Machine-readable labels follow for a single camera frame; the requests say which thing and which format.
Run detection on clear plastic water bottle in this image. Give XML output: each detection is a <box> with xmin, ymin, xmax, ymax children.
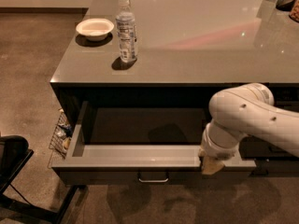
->
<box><xmin>116</xmin><ymin>0</ymin><xmax>137</xmax><ymax>63</ymax></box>

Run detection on grey drawer cabinet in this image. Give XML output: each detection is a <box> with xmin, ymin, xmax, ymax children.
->
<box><xmin>50</xmin><ymin>0</ymin><xmax>299</xmax><ymax>180</ymax></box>

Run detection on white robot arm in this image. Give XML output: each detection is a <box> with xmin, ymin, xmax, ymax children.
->
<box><xmin>198</xmin><ymin>83</ymin><xmax>299</xmax><ymax>175</ymax></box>

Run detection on white bowl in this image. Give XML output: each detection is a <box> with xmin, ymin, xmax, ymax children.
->
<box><xmin>76</xmin><ymin>19</ymin><xmax>114</xmax><ymax>41</ymax></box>

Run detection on grey drawer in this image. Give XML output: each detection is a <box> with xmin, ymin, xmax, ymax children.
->
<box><xmin>50</xmin><ymin>100</ymin><xmax>257</xmax><ymax>186</ymax></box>
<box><xmin>239</xmin><ymin>136</ymin><xmax>297</xmax><ymax>160</ymax></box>
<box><xmin>251</xmin><ymin>160</ymin><xmax>299</xmax><ymax>177</ymax></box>

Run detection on snack bag on counter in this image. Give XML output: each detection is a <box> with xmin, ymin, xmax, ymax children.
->
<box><xmin>289</xmin><ymin>0</ymin><xmax>299</xmax><ymax>22</ymax></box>

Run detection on wire basket with items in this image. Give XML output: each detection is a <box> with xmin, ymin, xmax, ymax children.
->
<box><xmin>48</xmin><ymin>108</ymin><xmax>73</xmax><ymax>169</ymax></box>

